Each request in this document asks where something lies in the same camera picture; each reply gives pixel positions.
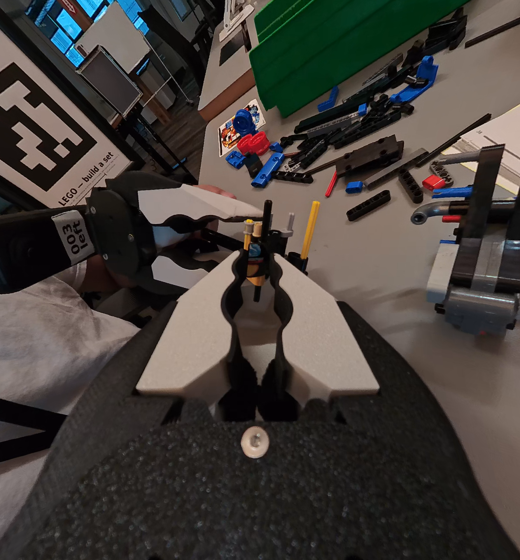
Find black strap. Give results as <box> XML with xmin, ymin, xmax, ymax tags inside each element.
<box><xmin>0</xmin><ymin>391</ymin><xmax>66</xmax><ymax>468</ymax></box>

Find small lego axle assembly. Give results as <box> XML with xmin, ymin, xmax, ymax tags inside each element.
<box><xmin>241</xmin><ymin>199</ymin><xmax>322</xmax><ymax>303</ymax></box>

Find person's left hand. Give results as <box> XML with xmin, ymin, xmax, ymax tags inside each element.
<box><xmin>194</xmin><ymin>184</ymin><xmax>238</xmax><ymax>201</ymax></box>

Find thin black lego beam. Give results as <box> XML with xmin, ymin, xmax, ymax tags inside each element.
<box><xmin>272</xmin><ymin>170</ymin><xmax>314</xmax><ymax>184</ymax></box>

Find long grey lego beam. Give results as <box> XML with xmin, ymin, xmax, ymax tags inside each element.
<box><xmin>364</xmin><ymin>148</ymin><xmax>430</xmax><ymax>191</ymax></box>

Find short black lego beam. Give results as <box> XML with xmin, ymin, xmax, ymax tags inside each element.
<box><xmin>346</xmin><ymin>189</ymin><xmax>393</xmax><ymax>222</ymax></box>
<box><xmin>397</xmin><ymin>167</ymin><xmax>425</xmax><ymax>205</ymax></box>

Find white board on stand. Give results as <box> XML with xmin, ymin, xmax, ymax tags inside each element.
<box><xmin>75</xmin><ymin>2</ymin><xmax>152</xmax><ymax>75</ymax></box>

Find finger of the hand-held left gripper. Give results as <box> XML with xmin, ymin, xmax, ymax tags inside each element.
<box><xmin>136</xmin><ymin>183</ymin><xmax>255</xmax><ymax>235</ymax></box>
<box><xmin>151</xmin><ymin>245</ymin><xmax>221</xmax><ymax>295</ymax></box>

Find grey framed screen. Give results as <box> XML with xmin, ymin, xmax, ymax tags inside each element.
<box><xmin>76</xmin><ymin>44</ymin><xmax>143</xmax><ymax>118</ymax></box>

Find green plastic bins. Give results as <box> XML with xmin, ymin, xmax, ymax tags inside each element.
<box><xmin>248</xmin><ymin>0</ymin><xmax>471</xmax><ymax>120</ymax></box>

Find black lego panel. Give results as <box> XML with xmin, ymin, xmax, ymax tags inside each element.
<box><xmin>333</xmin><ymin>135</ymin><xmax>406</xmax><ymax>181</ymax></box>

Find person's white shirt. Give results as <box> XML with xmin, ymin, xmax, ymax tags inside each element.
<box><xmin>0</xmin><ymin>262</ymin><xmax>175</xmax><ymax>560</ymax></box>

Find grey and black lego chassis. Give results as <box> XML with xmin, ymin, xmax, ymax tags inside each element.
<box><xmin>426</xmin><ymin>140</ymin><xmax>520</xmax><ymax>338</ymax></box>

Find blue curved lego panel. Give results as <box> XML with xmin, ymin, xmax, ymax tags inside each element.
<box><xmin>390</xmin><ymin>55</ymin><xmax>440</xmax><ymax>105</ymax></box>

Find red lego wheel hubs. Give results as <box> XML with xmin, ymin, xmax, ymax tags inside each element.
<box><xmin>236</xmin><ymin>131</ymin><xmax>271</xmax><ymax>156</ymax></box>

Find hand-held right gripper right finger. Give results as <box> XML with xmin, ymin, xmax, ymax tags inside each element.
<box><xmin>259</xmin><ymin>253</ymin><xmax>380</xmax><ymax>418</ymax></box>

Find lego instruction booklet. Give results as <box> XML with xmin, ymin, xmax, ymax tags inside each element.
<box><xmin>441</xmin><ymin>92</ymin><xmax>520</xmax><ymax>200</ymax></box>

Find blue angled lego piece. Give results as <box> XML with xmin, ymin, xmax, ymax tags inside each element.
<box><xmin>316</xmin><ymin>86</ymin><xmax>340</xmax><ymax>113</ymax></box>

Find grey curved lego pipe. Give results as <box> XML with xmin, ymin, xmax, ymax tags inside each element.
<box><xmin>410</xmin><ymin>200</ymin><xmax>455</xmax><ymax>226</ymax></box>

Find pile of black lego beams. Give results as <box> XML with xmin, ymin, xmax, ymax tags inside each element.
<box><xmin>281</xmin><ymin>6</ymin><xmax>468</xmax><ymax>176</ymax></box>

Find black and white tag sign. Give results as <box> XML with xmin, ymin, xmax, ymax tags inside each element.
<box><xmin>0</xmin><ymin>20</ymin><xmax>134</xmax><ymax>211</ymax></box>

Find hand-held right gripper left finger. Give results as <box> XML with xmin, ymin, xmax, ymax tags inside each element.
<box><xmin>135</xmin><ymin>250</ymin><xmax>260</xmax><ymax>418</ymax></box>

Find blue lego beam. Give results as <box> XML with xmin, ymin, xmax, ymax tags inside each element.
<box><xmin>251</xmin><ymin>153</ymin><xmax>285</xmax><ymax>189</ymax></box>

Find long black lego axle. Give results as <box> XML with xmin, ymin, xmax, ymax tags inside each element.
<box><xmin>465</xmin><ymin>8</ymin><xmax>520</xmax><ymax>49</ymax></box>
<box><xmin>417</xmin><ymin>113</ymin><xmax>492</xmax><ymax>168</ymax></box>

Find blue lego wheel hub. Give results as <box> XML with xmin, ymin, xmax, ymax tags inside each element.
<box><xmin>234</xmin><ymin>109</ymin><xmax>257</xmax><ymax>135</ymax></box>

